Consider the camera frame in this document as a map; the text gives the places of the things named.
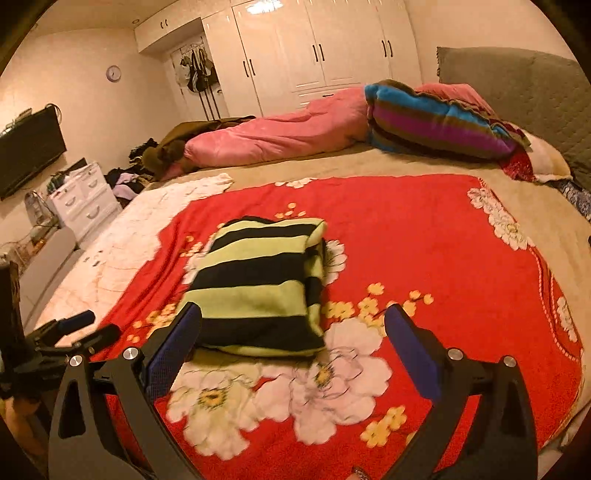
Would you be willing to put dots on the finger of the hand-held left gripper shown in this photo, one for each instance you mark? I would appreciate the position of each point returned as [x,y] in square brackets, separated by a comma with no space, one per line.
[104,336]
[78,320]

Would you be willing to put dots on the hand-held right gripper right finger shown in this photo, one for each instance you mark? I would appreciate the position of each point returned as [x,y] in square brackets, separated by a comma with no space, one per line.
[413,350]

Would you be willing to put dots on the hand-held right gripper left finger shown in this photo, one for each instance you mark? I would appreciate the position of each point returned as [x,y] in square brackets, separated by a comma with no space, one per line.
[175,346]

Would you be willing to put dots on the green black striped frog sweater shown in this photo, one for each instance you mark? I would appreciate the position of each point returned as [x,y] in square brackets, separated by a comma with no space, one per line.
[249,286]

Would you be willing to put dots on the pile of dark clothes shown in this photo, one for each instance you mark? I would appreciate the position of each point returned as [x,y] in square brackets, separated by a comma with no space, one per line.
[124,180]

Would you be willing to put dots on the grey scalloped bed footboard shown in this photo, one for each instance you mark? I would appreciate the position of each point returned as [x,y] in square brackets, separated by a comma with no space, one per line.
[46,267]

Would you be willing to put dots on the white plastic drawer cabinet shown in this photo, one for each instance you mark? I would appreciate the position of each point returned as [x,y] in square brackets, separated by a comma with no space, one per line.
[87,203]

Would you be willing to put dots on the red floral blanket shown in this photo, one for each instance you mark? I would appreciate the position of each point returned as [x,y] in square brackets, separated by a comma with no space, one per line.
[415,230]

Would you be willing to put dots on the black television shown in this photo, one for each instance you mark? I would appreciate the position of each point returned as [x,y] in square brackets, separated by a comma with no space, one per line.
[27,147]

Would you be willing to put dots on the brown coat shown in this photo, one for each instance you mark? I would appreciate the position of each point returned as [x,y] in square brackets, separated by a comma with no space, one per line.
[166,157]

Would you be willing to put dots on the red patterned pillow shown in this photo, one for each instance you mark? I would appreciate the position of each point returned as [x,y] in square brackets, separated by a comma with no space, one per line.
[519,166]

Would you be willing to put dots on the blue patterned cloth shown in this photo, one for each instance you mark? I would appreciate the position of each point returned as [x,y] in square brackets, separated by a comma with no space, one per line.
[577,194]

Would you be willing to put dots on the multicolour striped fleece blanket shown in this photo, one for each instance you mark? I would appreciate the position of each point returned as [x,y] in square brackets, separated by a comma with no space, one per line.
[429,120]

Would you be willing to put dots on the cream pillow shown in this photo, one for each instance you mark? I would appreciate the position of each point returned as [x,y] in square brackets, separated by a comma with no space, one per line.
[549,159]

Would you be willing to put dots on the pink quilt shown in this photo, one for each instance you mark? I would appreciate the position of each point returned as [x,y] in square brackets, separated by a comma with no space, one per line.
[277,134]

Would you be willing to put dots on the coat rack with bags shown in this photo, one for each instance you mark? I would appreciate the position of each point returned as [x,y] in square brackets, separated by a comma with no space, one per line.
[196,74]

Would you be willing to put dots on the grey quilted headboard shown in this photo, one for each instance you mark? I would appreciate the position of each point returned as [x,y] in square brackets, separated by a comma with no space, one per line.
[521,78]

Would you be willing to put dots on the white wardrobe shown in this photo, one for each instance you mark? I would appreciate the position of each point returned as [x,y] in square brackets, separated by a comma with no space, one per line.
[323,46]

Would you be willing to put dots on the round wall clock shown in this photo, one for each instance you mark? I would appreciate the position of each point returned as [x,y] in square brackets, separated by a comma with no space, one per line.
[113,73]

